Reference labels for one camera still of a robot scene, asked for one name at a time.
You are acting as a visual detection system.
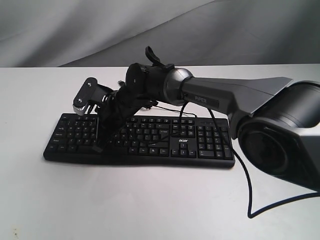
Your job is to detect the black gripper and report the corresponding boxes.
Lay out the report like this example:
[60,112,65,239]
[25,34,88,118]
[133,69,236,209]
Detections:
[92,86,150,152]

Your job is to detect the black Acer keyboard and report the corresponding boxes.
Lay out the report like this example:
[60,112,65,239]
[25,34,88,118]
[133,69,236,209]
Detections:
[43,113,235,169]

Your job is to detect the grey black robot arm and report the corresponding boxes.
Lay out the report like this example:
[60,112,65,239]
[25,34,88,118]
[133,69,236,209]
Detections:
[94,63,320,191]

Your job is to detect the grey wrinkled backdrop cloth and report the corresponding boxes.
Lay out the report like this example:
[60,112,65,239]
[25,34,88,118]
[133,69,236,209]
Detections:
[0,0,320,68]

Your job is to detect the black keyboard USB cable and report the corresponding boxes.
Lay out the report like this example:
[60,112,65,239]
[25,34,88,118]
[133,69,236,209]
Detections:
[117,80,198,119]

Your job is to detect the black robot camera cable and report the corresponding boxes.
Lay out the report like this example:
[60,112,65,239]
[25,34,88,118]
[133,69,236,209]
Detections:
[143,46,320,219]

